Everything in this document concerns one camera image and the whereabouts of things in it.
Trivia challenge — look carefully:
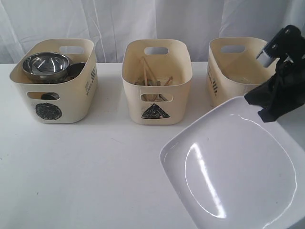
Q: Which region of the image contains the cream bin with triangle mark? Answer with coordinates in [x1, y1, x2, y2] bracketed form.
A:
[121, 39, 193, 125]

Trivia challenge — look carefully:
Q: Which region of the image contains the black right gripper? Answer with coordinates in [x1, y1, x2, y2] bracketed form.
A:
[244, 55, 305, 122]

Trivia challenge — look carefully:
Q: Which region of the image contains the steel mug with handle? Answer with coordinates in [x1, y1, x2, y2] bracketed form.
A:
[66, 62, 86, 81]

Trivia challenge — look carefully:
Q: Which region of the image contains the cream bin with circle mark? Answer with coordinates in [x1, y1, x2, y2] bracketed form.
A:
[10, 39, 98, 124]

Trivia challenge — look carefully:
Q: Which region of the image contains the cream bin with square mark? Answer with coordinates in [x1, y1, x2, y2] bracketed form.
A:
[206, 37, 276, 107]

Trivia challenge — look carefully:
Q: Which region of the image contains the white backdrop curtain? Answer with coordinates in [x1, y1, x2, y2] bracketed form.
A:
[0, 0, 305, 63]

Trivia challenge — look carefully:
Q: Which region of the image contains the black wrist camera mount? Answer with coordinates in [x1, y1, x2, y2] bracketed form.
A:
[256, 25, 305, 68]

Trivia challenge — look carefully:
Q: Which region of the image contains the long steel spoon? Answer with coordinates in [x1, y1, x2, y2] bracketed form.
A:
[135, 80, 173, 101]

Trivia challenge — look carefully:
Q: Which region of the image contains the white square plate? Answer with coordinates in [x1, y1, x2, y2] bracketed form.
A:
[160, 96, 305, 229]

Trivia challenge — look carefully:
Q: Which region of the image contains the stainless steel bowl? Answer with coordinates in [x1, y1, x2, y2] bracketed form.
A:
[22, 52, 71, 83]

